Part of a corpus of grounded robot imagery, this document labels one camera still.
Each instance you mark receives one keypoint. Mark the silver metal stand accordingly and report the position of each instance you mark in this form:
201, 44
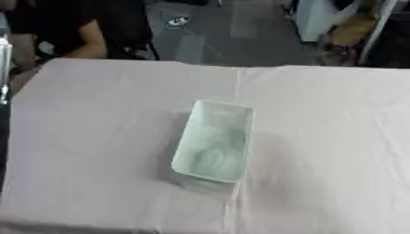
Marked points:
4, 67

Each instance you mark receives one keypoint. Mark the yellow bag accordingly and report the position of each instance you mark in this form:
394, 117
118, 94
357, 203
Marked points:
352, 29

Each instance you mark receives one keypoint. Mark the person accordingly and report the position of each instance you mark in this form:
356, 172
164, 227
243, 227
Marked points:
64, 27

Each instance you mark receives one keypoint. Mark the pale green plastic tray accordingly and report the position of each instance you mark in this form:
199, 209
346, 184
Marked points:
213, 143

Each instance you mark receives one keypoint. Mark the white cabinet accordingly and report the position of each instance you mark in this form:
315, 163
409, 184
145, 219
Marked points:
315, 18

